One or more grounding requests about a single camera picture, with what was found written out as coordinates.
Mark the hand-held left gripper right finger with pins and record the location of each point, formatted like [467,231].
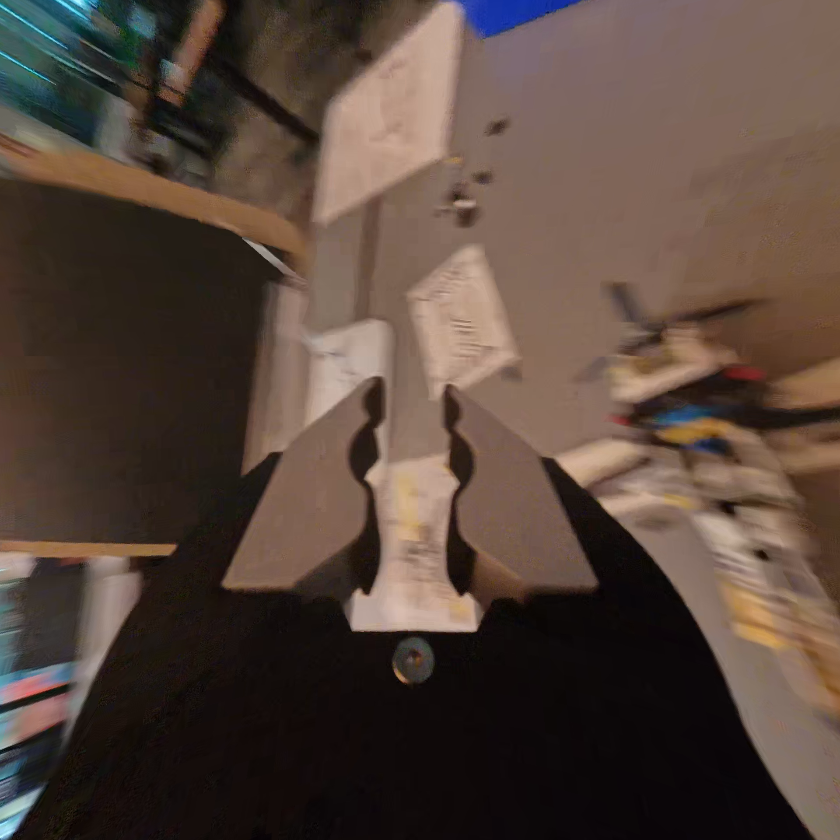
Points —
[525,525]

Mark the zebra striped sticker sheet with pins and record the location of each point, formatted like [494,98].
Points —
[463,321]

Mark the zebra striped lego airplane model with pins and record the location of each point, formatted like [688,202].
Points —
[695,420]

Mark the small printed paper sheet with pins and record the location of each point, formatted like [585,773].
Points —
[413,525]

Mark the open instruction booklet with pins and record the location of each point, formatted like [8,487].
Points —
[387,118]

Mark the blue plastic bin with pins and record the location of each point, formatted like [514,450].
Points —
[518,13]

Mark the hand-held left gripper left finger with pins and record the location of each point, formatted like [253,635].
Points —
[295,525]

